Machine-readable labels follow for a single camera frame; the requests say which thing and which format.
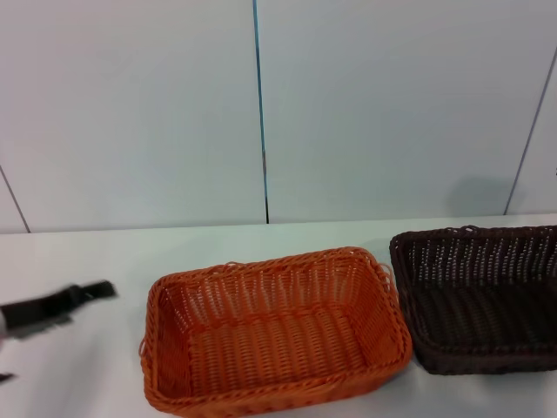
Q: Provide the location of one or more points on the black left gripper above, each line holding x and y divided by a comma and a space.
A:
39, 313

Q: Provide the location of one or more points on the orange woven plastic basket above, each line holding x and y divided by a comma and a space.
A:
278, 344

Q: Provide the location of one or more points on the dark brown woven basket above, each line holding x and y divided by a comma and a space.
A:
483, 313

